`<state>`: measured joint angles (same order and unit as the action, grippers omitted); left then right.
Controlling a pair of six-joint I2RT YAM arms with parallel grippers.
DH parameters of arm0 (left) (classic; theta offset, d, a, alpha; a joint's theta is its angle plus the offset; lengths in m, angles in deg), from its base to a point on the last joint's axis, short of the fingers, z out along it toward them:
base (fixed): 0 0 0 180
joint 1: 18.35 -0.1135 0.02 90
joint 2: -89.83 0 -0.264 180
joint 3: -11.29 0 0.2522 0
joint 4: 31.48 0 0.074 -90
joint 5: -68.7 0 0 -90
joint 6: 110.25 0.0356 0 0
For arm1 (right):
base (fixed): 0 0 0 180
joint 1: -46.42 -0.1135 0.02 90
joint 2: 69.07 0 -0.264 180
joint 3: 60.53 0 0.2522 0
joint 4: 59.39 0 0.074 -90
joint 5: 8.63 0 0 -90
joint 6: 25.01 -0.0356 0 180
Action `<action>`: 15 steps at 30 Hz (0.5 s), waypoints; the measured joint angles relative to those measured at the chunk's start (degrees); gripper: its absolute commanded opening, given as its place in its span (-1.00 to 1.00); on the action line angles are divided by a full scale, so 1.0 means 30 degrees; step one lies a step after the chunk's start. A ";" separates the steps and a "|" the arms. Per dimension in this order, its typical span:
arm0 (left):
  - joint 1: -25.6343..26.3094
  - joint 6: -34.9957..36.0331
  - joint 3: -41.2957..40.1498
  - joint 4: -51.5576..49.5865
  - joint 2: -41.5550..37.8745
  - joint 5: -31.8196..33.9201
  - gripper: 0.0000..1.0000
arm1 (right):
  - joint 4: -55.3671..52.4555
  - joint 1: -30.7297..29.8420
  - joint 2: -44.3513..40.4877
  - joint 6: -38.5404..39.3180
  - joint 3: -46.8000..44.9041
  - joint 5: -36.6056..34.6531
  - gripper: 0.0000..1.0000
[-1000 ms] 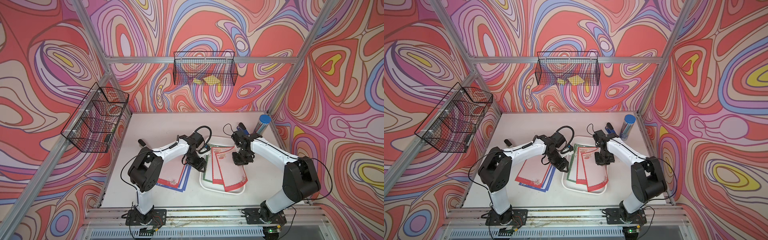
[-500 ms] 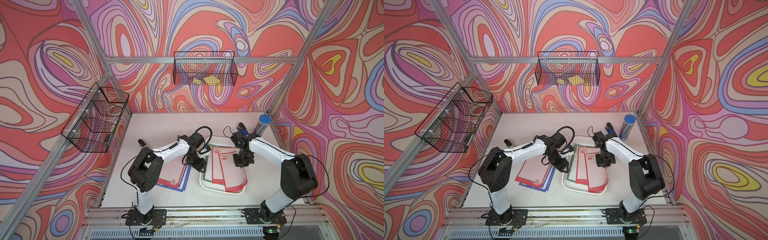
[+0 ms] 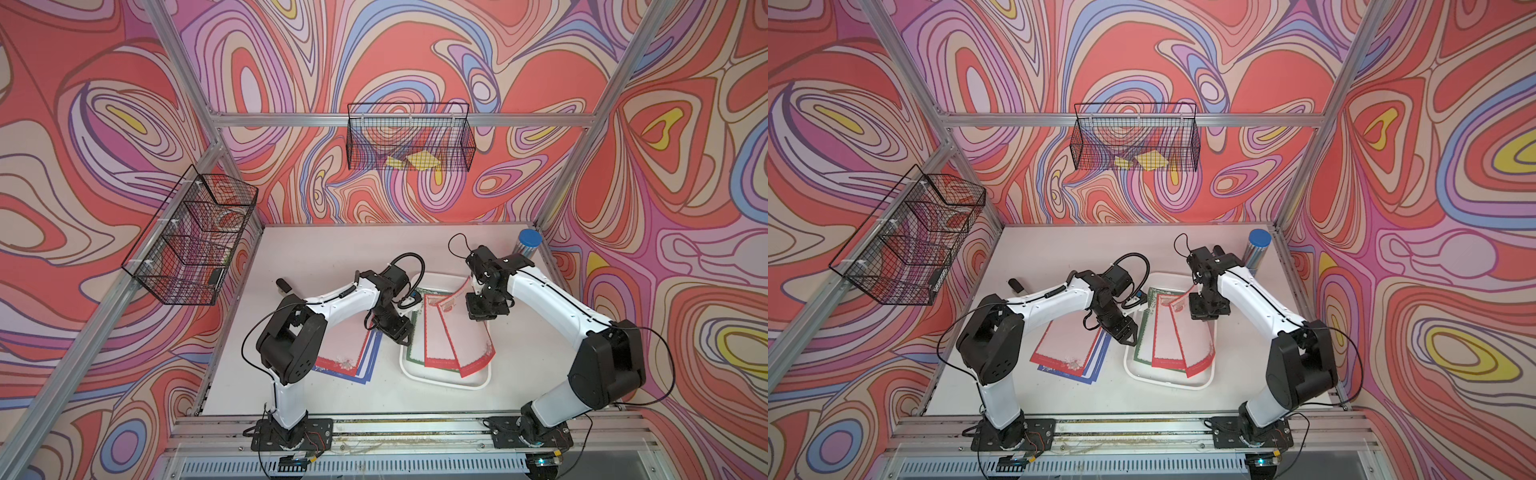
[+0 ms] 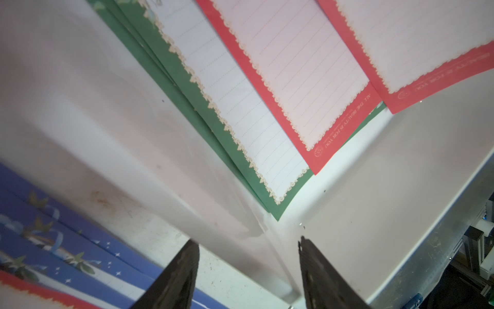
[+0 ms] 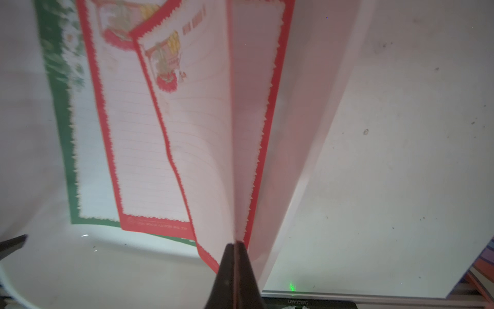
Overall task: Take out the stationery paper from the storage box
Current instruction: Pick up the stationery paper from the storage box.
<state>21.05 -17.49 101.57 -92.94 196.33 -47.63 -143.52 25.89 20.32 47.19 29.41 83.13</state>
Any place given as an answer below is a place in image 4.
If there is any green bordered stationery sheet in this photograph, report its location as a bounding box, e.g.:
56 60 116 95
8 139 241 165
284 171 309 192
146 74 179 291
113 1 385 220

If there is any white plastic storage tray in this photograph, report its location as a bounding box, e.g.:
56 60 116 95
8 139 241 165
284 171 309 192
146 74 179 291
1 1 493 308

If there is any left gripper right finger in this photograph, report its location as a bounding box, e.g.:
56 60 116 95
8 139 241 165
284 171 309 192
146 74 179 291
298 237 370 309

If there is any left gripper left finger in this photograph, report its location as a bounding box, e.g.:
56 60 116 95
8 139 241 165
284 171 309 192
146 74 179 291
131 239 200 309

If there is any red bordered stationery sheet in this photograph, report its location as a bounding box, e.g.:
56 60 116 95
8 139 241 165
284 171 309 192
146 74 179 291
1 272 98 309

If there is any blue floral stationery sheet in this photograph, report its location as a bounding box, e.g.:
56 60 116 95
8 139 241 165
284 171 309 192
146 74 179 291
1 228 134 308

